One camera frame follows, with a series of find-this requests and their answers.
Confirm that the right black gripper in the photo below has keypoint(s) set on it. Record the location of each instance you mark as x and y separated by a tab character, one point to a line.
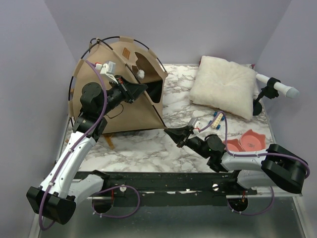
181	135

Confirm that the wooden toy car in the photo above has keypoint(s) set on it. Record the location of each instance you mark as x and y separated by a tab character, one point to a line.
218	117

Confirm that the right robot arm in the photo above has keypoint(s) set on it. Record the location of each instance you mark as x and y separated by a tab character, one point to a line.
275	166

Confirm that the white microphone on mount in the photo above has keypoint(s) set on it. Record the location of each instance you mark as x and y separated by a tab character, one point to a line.
271	90

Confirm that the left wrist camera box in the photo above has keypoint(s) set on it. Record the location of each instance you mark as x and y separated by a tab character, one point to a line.
107	68

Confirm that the pink cat-ear pet bowl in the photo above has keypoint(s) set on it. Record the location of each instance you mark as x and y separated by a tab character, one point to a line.
234	145

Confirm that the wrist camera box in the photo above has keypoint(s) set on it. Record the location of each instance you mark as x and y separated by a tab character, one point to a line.
107	68
196	125

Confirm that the wooden stand frame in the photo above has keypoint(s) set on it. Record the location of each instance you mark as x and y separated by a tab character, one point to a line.
108	138

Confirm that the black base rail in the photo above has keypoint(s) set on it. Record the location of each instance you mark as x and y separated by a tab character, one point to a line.
167	189

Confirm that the tan pet tent fabric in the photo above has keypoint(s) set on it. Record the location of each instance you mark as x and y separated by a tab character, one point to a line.
122	79

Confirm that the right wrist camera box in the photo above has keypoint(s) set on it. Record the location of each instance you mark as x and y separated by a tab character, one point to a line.
196	125

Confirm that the white fluffy pillow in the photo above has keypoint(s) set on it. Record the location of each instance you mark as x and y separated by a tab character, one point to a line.
224	85

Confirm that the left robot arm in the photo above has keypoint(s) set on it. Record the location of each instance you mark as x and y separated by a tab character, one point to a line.
57	197

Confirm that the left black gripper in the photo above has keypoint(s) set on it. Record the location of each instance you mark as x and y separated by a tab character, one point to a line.
130	90

